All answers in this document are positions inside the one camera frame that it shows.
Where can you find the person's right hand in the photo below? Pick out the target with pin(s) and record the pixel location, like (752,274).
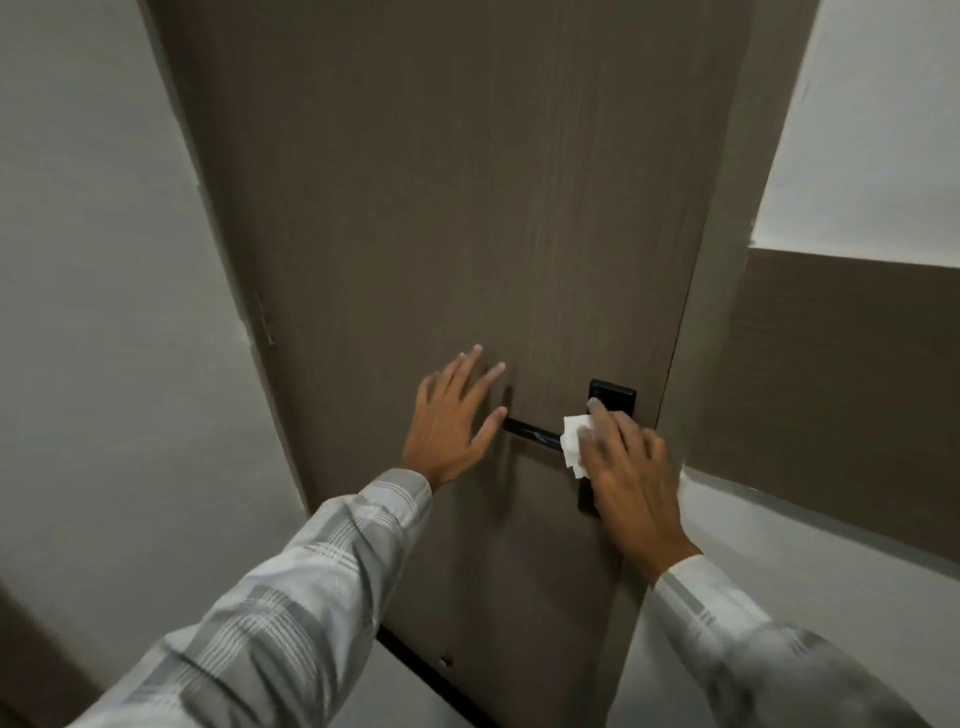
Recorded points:
(637,495)

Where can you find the person's left hand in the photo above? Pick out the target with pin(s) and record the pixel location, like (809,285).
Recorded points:
(442,435)

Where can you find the person's right thumb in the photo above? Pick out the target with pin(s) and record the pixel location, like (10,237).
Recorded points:
(590,465)

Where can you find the person's left middle finger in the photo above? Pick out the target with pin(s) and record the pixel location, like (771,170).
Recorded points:
(465,367)

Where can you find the person's left thumb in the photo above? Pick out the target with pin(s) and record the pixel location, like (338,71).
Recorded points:
(489,429)

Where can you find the white tissue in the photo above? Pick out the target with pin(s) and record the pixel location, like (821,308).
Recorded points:
(574,439)

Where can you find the person's left forearm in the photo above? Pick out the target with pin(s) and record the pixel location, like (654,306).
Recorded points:
(300,600)

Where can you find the person's right forearm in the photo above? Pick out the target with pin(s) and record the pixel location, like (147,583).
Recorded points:
(750,660)

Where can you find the brown wooden door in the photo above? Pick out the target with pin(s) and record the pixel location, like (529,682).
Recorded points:
(412,187)

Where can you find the brown wall panel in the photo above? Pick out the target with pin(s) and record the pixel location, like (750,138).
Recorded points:
(840,375)

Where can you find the brown door frame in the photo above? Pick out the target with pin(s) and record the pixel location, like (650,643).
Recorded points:
(750,150)

